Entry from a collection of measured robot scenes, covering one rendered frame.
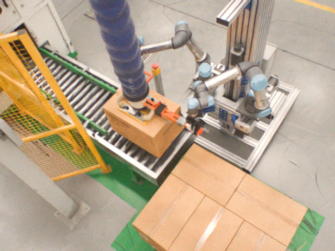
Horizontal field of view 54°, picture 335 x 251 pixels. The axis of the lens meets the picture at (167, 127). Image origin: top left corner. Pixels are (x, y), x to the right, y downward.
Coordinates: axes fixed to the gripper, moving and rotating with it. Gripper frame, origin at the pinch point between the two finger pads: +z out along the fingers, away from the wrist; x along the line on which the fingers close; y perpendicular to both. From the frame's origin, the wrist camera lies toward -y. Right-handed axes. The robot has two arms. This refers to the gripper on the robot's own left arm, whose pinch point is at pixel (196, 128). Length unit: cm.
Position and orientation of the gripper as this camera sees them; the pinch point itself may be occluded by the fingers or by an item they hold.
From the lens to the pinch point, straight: 261.8
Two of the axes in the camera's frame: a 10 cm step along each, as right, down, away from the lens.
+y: -8.0, -4.6, 3.8
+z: 1.0, 5.3, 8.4
